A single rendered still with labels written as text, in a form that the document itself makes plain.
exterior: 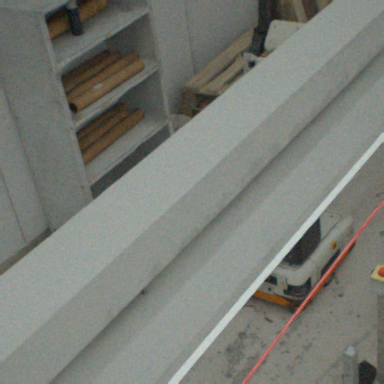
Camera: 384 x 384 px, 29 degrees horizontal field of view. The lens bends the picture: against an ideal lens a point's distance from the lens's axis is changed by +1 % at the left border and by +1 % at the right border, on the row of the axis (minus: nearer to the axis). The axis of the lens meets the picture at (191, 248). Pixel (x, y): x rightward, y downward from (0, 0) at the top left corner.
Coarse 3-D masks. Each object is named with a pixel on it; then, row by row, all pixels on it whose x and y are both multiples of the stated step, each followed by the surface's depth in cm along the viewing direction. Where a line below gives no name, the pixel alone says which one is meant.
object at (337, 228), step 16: (336, 224) 419; (352, 224) 425; (336, 240) 413; (320, 256) 402; (336, 256) 417; (288, 272) 392; (304, 272) 392; (320, 272) 404; (272, 288) 402; (288, 288) 398; (304, 288) 394; (320, 288) 409; (288, 304) 401
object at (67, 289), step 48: (336, 0) 94; (288, 48) 84; (336, 48) 83; (240, 96) 77; (288, 96) 75; (192, 144) 71; (240, 144) 70; (144, 192) 65; (192, 192) 65; (48, 240) 61; (96, 240) 60; (144, 240) 61; (0, 288) 57; (48, 288) 56; (96, 288) 57; (144, 288) 66; (0, 336) 53; (48, 336) 54
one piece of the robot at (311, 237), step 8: (312, 224) 389; (320, 224) 398; (304, 232) 384; (312, 232) 392; (320, 232) 400; (304, 240) 386; (312, 240) 395; (320, 240) 404; (296, 248) 385; (304, 248) 389; (312, 248) 398; (288, 256) 392; (296, 256) 389; (304, 256) 392; (296, 264) 396
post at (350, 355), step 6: (348, 348) 230; (354, 348) 230; (348, 354) 230; (354, 354) 229; (348, 360) 231; (354, 360) 231; (348, 366) 233; (354, 366) 232; (348, 372) 234; (354, 372) 234; (348, 378) 236; (354, 378) 235
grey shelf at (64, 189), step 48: (0, 0) 403; (48, 0) 393; (144, 0) 455; (0, 48) 415; (48, 48) 394; (96, 48) 487; (144, 48) 477; (48, 96) 415; (144, 96) 501; (48, 144) 441; (144, 144) 529; (48, 192) 470; (96, 192) 508
